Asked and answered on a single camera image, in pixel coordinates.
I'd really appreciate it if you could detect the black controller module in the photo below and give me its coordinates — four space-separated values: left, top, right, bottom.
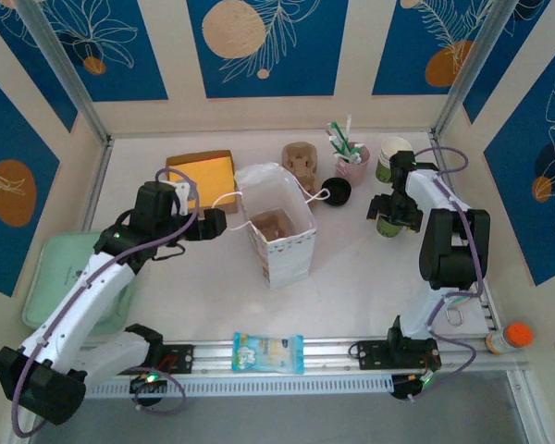
391 373 438 401
129 372 168 395

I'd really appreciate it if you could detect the single green paper cup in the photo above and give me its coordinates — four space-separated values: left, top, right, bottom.
375 215 406 241

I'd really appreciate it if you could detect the slotted grey cable duct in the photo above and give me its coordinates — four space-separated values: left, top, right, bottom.
39 374 394 400

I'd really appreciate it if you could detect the orange capped bottle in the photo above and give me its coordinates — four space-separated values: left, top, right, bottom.
485 322 534 356

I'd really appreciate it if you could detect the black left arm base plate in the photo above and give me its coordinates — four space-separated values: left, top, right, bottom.
109 342 195 376

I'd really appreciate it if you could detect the shallow cardboard box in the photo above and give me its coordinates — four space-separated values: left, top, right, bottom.
165 148 239 216

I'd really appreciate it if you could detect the stack of pulp cup carriers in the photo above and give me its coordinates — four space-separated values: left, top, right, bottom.
280 142 319 193

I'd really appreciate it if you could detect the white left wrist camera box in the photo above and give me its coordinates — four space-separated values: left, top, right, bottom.
172 181 199 217

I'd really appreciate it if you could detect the aluminium mounting rail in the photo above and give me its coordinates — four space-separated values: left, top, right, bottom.
20 336 528 381

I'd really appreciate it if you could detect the blue wet wipes packet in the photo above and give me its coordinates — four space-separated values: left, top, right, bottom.
230 331 305 375

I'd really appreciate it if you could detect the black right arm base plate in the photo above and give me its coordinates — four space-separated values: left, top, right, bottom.
351 339 443 371

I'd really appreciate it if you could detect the stack of green paper cups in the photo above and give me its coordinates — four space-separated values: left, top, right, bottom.
375 136 415 184

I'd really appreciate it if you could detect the small tube with carabiner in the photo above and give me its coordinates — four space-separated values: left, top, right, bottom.
443 290 473 328

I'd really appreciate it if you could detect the white paper gift bag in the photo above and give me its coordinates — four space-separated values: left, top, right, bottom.
211 161 335 291

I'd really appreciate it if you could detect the aluminium frame post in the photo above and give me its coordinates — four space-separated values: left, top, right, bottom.
430 0 526 136
13 0 111 143

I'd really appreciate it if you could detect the pink straw holder cup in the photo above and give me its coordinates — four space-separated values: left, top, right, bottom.
335 145 370 186

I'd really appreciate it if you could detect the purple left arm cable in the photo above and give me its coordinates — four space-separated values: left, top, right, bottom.
11 166 200 438

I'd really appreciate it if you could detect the thin black left gripper cable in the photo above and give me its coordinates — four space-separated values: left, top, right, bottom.
151 243 187 261

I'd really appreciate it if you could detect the black plastic lid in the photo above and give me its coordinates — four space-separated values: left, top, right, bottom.
321 177 352 208

